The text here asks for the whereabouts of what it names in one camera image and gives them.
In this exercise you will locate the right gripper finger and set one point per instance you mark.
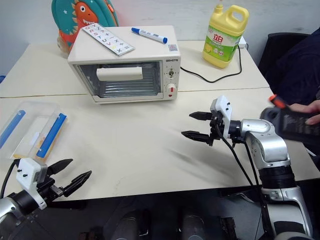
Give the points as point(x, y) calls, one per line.
point(197, 136)
point(202, 116)

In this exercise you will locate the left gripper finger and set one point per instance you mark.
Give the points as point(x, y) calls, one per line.
point(77, 182)
point(58, 166)

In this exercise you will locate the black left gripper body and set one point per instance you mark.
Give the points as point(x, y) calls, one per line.
point(47, 187)

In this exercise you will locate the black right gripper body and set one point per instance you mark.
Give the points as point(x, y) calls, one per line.
point(216, 125)

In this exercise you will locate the black remote orange button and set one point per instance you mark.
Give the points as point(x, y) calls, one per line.
point(292, 125)

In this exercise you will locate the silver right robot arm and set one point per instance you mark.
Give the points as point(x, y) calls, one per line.
point(270, 147)

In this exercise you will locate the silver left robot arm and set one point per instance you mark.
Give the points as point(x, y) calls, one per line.
point(10, 210)

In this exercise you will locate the white red oven timer knob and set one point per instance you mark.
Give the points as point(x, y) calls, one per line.
point(171, 88)

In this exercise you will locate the small printed label sticker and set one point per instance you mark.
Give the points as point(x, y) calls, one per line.
point(172, 47)

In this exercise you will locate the cream toaster oven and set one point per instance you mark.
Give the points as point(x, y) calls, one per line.
point(125, 52)

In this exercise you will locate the bystander bare hand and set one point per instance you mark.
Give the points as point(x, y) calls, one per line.
point(315, 108)

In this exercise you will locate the clear plastic box blue clasps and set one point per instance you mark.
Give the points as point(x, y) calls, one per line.
point(30, 120)

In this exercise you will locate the yellow detergent jug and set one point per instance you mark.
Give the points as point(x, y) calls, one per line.
point(222, 40)

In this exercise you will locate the black chair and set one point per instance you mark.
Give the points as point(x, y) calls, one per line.
point(272, 50)

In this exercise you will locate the blue white marker pen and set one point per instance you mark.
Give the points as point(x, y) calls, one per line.
point(150, 34)

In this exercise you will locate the bystander in dark clothes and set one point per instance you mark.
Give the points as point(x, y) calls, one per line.
point(300, 72)

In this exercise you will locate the small blue object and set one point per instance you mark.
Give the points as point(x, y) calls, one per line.
point(1, 79)

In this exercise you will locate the white letter symbol card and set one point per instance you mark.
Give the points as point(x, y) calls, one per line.
point(107, 37)

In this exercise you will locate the teal orange dinosaur backpack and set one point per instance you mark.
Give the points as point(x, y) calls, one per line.
point(75, 22)

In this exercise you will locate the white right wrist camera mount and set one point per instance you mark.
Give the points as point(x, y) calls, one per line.
point(223, 107)

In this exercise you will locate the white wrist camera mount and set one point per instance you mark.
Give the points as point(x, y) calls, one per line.
point(223, 107)
point(28, 172)

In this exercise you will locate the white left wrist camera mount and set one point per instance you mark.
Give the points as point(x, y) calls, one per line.
point(28, 172)

